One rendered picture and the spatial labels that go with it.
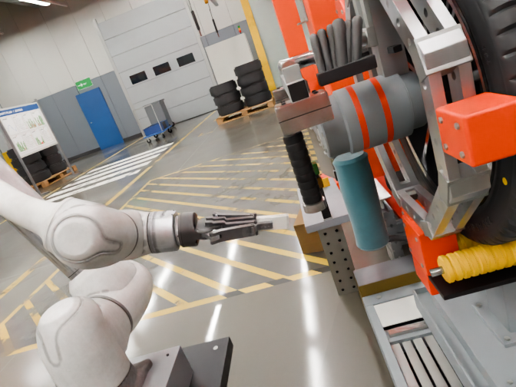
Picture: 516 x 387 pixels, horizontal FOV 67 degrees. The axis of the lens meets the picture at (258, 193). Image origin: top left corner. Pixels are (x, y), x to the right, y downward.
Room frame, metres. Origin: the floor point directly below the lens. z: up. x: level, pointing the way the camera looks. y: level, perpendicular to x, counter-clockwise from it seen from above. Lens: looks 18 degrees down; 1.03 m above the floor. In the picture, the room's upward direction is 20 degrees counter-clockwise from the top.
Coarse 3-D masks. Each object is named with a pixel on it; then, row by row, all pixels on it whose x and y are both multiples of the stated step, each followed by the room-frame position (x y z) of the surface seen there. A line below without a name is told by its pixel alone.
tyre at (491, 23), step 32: (480, 0) 0.53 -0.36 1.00; (512, 0) 0.50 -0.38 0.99; (480, 32) 0.54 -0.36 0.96; (512, 32) 0.49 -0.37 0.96; (512, 64) 0.49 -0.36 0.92; (416, 160) 0.96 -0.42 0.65; (512, 160) 0.51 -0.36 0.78; (512, 192) 0.52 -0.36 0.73; (480, 224) 0.65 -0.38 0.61; (512, 224) 0.54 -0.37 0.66
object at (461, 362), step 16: (416, 288) 1.10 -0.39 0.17; (416, 304) 1.10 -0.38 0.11; (432, 304) 1.03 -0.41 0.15; (432, 320) 0.94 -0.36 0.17; (448, 336) 0.89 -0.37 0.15; (448, 352) 0.84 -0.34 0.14; (464, 352) 0.82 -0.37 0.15; (464, 368) 0.77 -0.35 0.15; (464, 384) 0.76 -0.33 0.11; (480, 384) 0.71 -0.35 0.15
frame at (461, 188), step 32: (384, 0) 0.66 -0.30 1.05; (416, 0) 0.64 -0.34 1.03; (416, 32) 0.57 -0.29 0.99; (448, 32) 0.55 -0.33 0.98; (416, 64) 0.57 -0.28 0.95; (448, 64) 0.54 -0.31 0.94; (384, 160) 0.97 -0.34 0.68; (448, 160) 0.54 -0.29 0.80; (416, 192) 0.87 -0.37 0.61; (448, 192) 0.55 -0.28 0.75; (480, 192) 0.54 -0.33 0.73; (448, 224) 0.68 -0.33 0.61
